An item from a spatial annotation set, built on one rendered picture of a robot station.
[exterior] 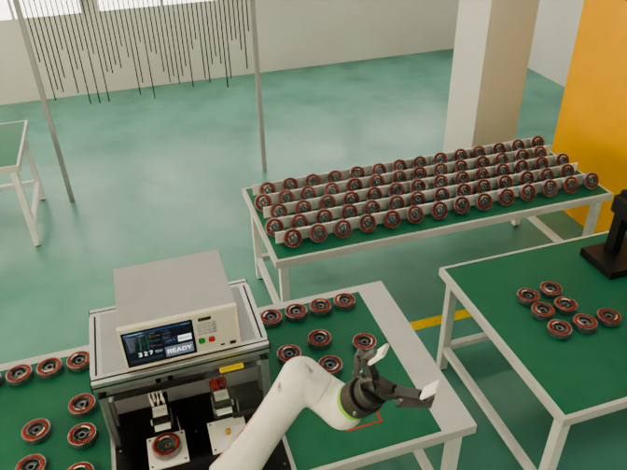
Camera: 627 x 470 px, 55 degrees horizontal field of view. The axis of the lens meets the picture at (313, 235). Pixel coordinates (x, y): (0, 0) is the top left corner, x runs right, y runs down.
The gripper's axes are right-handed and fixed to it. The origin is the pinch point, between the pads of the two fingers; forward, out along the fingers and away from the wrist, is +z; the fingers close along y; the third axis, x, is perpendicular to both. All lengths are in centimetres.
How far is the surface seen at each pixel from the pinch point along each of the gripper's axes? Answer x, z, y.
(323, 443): -23, -125, 24
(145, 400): -8, -156, -45
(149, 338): -16, -111, -55
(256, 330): -44, -116, -23
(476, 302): -131, -129, 67
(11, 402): 14, -187, -92
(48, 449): 25, -167, -65
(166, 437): 3, -143, -29
